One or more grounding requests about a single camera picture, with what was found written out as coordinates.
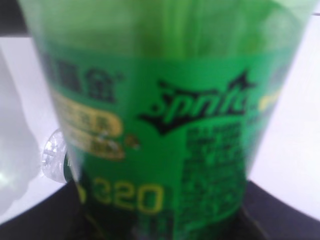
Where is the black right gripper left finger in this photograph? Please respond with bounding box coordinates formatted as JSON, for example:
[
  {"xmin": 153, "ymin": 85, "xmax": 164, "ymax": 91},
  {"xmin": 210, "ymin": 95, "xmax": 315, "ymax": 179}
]
[{"xmin": 0, "ymin": 181, "xmax": 99, "ymax": 240}]

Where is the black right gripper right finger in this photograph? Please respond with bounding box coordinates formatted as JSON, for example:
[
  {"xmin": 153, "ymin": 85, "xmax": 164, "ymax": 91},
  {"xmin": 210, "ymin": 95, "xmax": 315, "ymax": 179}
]
[{"xmin": 238, "ymin": 181, "xmax": 320, "ymax": 240}]

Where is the green Sprite bottle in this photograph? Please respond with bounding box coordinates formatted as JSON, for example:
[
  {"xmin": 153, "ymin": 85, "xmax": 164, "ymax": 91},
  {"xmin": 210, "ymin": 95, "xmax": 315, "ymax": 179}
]
[{"xmin": 19, "ymin": 0, "xmax": 317, "ymax": 240}]

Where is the clear water bottle green label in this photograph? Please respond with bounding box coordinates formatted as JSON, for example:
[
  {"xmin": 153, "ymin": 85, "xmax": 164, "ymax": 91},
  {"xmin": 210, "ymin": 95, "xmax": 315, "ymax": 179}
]
[{"xmin": 41, "ymin": 129, "xmax": 73, "ymax": 184}]

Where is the white ceramic mug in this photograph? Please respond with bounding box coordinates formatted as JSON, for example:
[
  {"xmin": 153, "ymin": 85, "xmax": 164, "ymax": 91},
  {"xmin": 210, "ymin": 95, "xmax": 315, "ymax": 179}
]
[{"xmin": 0, "ymin": 49, "xmax": 40, "ymax": 223}]

